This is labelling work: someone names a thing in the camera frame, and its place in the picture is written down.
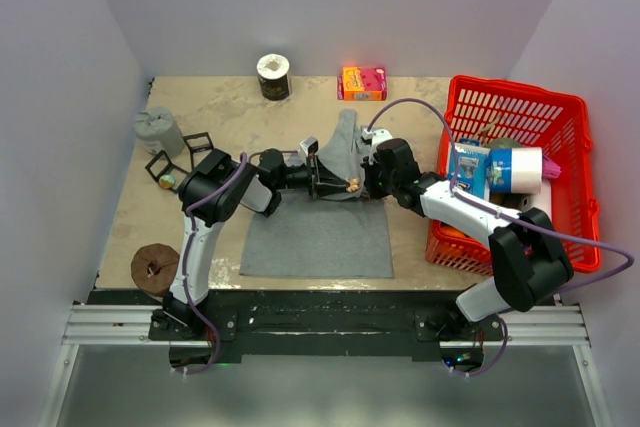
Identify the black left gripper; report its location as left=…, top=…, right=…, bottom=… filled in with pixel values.
left=275, top=153, right=350, bottom=200

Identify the orange maple leaf brooch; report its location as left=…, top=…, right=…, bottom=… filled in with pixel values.
left=346, top=178, right=361, bottom=193

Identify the grey sleeveless shirt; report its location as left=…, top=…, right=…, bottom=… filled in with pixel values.
left=238, top=108, right=396, bottom=280

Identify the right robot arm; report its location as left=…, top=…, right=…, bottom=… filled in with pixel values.
left=362, top=131, right=574, bottom=340

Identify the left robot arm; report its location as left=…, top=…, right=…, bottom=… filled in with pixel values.
left=162, top=147, right=361, bottom=339

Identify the black brooch display case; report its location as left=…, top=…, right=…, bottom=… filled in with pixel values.
left=183, top=132, right=214, bottom=170

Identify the round iridescent brooch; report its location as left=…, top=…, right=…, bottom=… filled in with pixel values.
left=158, top=174, right=176, bottom=190

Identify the orange pink snack box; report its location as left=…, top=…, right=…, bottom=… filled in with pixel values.
left=337, top=66, right=388, bottom=101

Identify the blue razor package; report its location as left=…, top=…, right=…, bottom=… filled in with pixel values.
left=455, top=138, right=490, bottom=201

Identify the red plastic basket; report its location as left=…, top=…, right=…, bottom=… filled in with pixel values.
left=424, top=75, right=601, bottom=277

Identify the green round fruit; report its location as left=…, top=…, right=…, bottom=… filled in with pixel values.
left=487, top=137, right=522, bottom=150

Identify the toilet paper roll black wrapper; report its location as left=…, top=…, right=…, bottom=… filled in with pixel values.
left=256, top=54, right=291, bottom=101

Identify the blue white wipes roll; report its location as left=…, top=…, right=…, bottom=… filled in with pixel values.
left=486, top=147, right=543, bottom=194

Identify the white box in basket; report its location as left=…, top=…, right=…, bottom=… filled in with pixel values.
left=519, top=178, right=552, bottom=219

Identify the pink packet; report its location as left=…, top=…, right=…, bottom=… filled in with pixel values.
left=542, top=155, right=562, bottom=180

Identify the grey paper roll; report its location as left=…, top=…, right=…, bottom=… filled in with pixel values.
left=134, top=106, right=185, bottom=158

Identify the brown wooden block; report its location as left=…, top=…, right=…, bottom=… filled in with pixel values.
left=130, top=243, right=180, bottom=297

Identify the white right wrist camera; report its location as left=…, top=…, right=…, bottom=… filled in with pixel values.
left=360, top=127, right=393, bottom=155

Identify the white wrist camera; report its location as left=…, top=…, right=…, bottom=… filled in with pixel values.
left=360, top=127, right=393, bottom=155
left=299, top=136, right=319, bottom=158

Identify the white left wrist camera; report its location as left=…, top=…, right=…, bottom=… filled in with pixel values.
left=299, top=136, right=319, bottom=158

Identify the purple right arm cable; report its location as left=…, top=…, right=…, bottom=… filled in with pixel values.
left=368, top=98, right=636, bottom=298

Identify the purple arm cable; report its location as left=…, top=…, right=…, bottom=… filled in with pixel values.
left=177, top=149, right=301, bottom=376
left=368, top=98, right=636, bottom=298

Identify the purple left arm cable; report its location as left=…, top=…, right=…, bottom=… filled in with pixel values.
left=177, top=149, right=301, bottom=376

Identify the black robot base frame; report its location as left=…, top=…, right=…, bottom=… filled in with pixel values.
left=149, top=290, right=504, bottom=367

